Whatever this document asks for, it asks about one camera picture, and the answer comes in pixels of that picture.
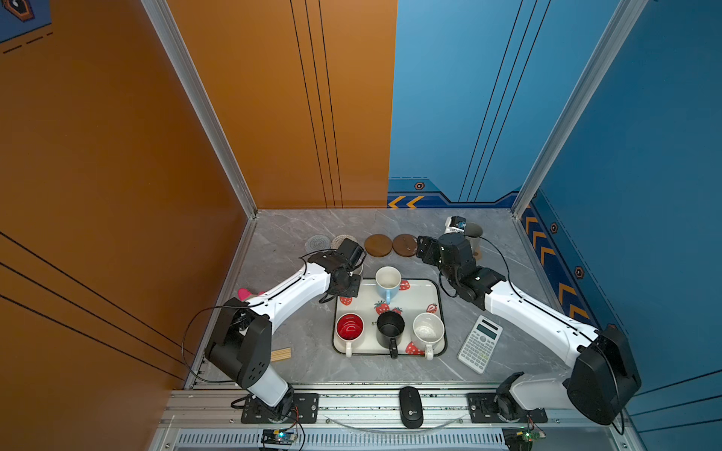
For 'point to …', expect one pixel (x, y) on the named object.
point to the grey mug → (473, 229)
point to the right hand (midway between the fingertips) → (425, 241)
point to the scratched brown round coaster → (404, 244)
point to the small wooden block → (281, 354)
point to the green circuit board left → (277, 437)
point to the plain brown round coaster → (378, 245)
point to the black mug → (389, 331)
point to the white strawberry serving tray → (415, 296)
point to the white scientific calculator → (479, 344)
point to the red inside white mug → (350, 327)
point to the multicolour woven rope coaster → (338, 240)
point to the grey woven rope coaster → (317, 242)
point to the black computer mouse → (411, 408)
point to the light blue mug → (387, 282)
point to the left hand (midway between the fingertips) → (350, 285)
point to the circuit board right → (520, 438)
